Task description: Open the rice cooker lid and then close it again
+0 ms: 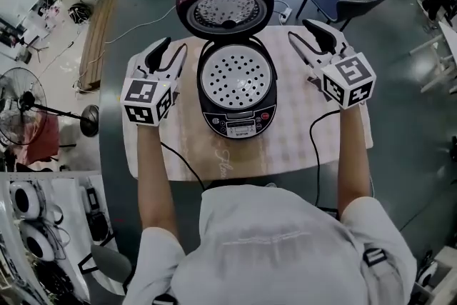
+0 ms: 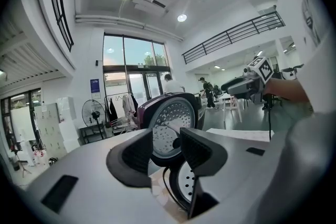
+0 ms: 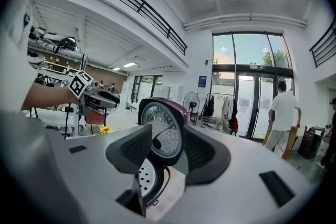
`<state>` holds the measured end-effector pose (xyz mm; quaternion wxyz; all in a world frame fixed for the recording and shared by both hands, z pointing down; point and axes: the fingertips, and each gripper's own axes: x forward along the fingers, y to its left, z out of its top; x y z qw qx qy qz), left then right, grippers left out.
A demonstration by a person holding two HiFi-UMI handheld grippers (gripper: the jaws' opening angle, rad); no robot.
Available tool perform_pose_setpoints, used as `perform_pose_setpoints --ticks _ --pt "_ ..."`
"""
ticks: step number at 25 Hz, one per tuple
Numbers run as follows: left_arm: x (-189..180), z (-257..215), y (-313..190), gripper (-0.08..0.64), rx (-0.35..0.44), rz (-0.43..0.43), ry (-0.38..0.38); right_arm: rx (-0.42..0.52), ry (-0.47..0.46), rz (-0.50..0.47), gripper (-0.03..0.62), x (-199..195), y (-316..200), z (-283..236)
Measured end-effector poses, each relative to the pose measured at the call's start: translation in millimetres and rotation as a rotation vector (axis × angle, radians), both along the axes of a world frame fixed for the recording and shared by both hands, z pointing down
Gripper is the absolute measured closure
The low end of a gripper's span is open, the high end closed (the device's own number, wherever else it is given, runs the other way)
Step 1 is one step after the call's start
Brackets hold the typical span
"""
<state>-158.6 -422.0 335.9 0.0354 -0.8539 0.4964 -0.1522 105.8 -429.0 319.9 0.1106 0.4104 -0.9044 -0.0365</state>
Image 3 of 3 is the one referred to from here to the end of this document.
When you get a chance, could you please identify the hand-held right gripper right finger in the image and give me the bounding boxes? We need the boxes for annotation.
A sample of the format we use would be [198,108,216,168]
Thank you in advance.
[183,125,232,187]

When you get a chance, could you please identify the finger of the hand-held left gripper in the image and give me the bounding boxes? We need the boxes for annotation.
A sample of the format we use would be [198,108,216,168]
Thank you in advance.
[97,89,121,108]

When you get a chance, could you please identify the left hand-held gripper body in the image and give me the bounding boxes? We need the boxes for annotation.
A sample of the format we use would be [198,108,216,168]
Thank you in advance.
[68,69,118,116]

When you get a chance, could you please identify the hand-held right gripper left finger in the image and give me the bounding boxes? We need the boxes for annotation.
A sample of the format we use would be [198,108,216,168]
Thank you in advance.
[106,124,153,218]

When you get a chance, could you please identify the purple rice cooker lid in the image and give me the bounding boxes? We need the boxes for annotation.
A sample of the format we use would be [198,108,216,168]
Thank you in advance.
[138,97,190,167]

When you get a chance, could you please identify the person's left forearm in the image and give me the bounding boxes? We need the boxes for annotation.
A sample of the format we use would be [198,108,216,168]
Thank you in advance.
[22,81,79,111]

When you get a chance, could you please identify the rice cooker body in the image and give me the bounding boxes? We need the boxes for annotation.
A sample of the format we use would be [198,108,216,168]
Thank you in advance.
[136,158,172,209]

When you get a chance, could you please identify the red chair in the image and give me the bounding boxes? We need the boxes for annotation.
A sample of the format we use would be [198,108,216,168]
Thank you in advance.
[85,109,107,127]

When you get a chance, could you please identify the metal storage shelf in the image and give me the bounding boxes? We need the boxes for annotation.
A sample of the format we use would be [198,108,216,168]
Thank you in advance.
[27,25,86,89]

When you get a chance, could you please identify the black helmet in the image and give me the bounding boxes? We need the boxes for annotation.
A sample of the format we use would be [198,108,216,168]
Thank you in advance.
[53,37,79,55]

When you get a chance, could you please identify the clothes rack with garments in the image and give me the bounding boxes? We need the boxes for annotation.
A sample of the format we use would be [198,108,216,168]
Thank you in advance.
[200,92,239,136]

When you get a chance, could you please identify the black standing fan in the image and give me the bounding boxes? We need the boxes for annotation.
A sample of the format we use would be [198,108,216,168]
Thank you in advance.
[182,91,201,126]

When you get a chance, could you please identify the person's white t-shirt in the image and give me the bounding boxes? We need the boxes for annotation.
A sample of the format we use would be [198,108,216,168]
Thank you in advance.
[0,0,49,126]

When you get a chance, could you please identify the brown cardboard board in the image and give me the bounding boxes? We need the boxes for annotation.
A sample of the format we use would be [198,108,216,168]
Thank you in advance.
[281,125,299,160]

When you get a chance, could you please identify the glass entrance door and windows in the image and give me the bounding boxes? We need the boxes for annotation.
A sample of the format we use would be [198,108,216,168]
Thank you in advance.
[212,32,295,140]

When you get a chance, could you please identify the long black mezzanine railing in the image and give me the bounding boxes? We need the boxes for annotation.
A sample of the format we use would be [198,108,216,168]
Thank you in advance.
[64,0,188,56]

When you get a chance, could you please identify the black equipment cart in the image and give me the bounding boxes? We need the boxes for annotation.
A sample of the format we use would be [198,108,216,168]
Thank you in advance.
[298,125,326,160]

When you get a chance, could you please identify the white ceiling pipes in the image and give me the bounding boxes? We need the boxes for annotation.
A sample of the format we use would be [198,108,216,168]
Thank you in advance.
[182,13,308,31]

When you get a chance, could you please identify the short black mezzanine railing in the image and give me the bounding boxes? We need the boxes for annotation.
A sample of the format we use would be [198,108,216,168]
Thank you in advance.
[309,18,336,68]

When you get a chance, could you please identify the black cable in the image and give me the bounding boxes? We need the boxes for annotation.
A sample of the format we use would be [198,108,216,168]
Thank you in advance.
[64,103,74,140]

